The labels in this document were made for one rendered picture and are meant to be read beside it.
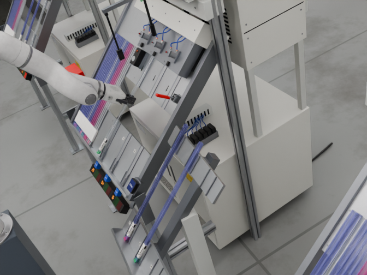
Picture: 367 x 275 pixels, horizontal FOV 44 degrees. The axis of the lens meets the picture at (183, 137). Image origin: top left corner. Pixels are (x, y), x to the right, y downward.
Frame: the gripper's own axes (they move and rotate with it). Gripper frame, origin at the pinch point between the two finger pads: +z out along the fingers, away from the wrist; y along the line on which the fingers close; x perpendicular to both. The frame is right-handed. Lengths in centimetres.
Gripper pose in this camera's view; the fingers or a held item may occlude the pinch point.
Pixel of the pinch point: (129, 99)
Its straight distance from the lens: 200.1
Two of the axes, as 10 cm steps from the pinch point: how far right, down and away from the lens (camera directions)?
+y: -5.0, -5.4, 6.8
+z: 7.3, 1.6, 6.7
